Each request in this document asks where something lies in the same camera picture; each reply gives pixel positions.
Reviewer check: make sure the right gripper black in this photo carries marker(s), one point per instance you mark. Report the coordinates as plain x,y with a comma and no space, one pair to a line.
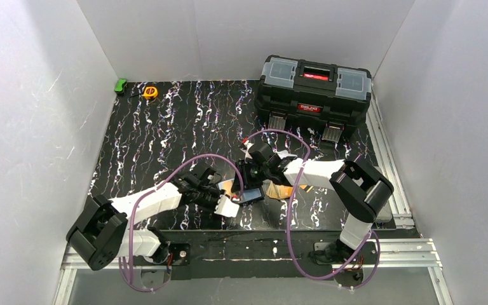
244,177

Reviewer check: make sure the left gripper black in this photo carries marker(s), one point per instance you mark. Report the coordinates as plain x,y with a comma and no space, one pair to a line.
217,195

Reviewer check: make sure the orange object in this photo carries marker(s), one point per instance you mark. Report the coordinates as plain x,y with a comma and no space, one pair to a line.
278,192

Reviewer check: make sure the single orange VIP card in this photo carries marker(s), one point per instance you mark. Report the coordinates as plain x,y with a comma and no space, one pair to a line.
226,185

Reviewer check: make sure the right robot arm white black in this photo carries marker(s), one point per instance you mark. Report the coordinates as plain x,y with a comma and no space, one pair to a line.
363,189

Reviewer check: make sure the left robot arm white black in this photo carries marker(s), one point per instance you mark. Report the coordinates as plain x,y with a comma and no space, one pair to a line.
105,228

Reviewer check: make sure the yellow tape measure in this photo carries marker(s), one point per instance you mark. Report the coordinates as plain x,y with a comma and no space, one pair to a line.
150,92

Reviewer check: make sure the grey foam pad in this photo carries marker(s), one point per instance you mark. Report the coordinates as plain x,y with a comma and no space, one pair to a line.
385,214

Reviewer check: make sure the green small object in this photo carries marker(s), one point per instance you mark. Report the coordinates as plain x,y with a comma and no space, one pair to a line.
120,87

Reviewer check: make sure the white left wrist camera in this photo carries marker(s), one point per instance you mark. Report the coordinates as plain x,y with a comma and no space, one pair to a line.
226,208

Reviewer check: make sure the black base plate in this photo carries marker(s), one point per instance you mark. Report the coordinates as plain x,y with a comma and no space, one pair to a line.
234,254

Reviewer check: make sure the black toolbox with red handle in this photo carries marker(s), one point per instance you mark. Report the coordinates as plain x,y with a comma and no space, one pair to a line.
328,98

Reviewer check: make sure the aluminium frame rail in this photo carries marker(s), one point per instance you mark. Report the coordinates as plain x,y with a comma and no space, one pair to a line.
398,203

